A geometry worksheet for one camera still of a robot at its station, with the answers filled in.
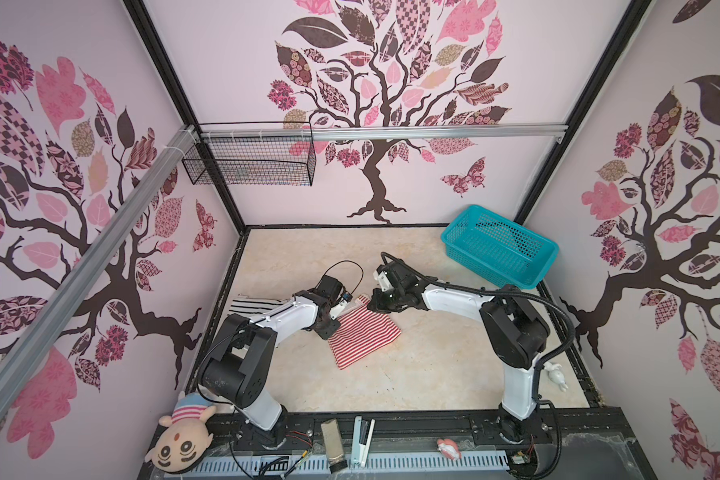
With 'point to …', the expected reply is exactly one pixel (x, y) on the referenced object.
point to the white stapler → (362, 434)
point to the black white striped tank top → (253, 307)
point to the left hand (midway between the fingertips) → (321, 326)
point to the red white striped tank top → (361, 331)
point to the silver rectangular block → (334, 445)
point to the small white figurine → (556, 375)
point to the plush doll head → (187, 435)
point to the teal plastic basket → (498, 247)
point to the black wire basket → (252, 154)
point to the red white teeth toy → (449, 447)
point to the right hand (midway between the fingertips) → (366, 303)
